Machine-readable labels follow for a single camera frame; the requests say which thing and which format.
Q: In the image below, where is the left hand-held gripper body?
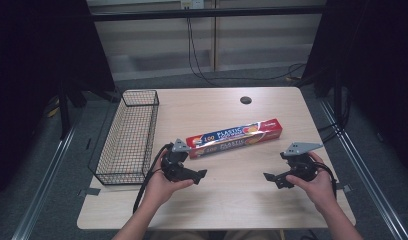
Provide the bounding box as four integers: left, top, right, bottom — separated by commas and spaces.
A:
160, 138, 195, 184

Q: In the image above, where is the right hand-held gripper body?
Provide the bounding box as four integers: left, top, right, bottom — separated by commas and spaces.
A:
279, 142, 325, 188

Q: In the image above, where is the person's left hand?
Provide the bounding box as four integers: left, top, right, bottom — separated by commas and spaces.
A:
142, 149, 195, 209

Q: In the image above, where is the person's right hand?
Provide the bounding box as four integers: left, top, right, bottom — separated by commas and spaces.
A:
285, 151, 338, 215

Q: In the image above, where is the red plastic wrap box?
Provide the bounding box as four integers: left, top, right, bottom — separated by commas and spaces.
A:
185, 118, 284, 160

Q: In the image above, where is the grey tape strip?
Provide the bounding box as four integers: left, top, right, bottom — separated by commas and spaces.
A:
336, 183, 354, 194
77, 187, 102, 198

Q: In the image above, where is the black curtain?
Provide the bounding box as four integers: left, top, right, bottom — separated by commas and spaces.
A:
0, 0, 117, 204
300, 0, 408, 176

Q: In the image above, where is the black horizontal bar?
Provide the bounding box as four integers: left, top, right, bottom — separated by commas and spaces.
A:
91, 5, 327, 23

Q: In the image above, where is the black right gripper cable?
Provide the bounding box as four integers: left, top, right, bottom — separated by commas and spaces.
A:
311, 160, 339, 199

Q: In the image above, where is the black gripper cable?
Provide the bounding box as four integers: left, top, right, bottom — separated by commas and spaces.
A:
311, 160, 339, 199
132, 142, 175, 215

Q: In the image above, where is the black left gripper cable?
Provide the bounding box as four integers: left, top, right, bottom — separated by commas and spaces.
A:
132, 142, 175, 215

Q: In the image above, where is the black wire basket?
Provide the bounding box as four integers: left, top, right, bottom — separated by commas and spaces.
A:
87, 89, 161, 186

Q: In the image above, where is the metal floor rail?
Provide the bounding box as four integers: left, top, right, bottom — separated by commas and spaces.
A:
11, 106, 85, 240
318, 98, 408, 240

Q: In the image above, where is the black floor cable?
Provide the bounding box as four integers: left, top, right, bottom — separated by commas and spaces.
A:
185, 17, 308, 88

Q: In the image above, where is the white wall socket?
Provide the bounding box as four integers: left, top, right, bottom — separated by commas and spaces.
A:
180, 0, 205, 10

